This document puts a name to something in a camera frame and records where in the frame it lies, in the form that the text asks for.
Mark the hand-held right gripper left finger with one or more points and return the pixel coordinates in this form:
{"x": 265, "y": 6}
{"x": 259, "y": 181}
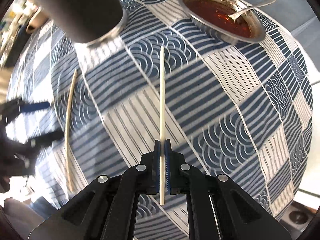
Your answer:
{"x": 157, "y": 165}

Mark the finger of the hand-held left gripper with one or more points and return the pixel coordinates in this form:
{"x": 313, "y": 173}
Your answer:
{"x": 45, "y": 140}
{"x": 35, "y": 106}

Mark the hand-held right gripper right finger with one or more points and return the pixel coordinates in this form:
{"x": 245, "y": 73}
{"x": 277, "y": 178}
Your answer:
{"x": 168, "y": 165}

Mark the pale wooden chopstick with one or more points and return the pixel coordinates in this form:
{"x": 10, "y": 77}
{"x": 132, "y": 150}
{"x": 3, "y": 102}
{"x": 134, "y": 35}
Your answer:
{"x": 162, "y": 92}
{"x": 68, "y": 130}

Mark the black cylindrical utensil holder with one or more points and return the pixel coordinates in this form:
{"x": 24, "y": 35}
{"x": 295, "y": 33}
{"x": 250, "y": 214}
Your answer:
{"x": 80, "y": 10}

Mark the beige ceramic mug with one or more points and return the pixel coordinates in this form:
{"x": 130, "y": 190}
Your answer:
{"x": 35, "y": 23}

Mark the blue white patterned tablecloth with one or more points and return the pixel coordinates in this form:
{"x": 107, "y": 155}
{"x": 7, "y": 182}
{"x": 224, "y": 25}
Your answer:
{"x": 225, "y": 80}

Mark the metal bowl with red sauce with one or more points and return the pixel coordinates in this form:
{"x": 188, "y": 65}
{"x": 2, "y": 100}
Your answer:
{"x": 207, "y": 11}

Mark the metal spoon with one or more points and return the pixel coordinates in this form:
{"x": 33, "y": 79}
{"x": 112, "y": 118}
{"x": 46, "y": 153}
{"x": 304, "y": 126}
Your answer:
{"x": 260, "y": 4}

